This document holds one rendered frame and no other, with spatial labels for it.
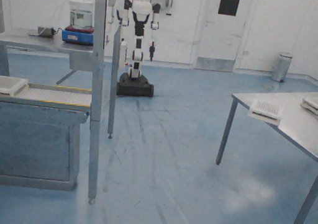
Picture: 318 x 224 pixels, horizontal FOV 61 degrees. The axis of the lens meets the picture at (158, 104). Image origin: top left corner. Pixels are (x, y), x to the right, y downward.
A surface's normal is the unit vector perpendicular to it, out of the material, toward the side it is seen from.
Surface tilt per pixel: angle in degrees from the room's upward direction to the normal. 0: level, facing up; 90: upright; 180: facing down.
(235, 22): 90
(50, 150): 90
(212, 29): 90
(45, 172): 90
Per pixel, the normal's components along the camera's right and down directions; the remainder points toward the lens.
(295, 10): 0.15, 0.44
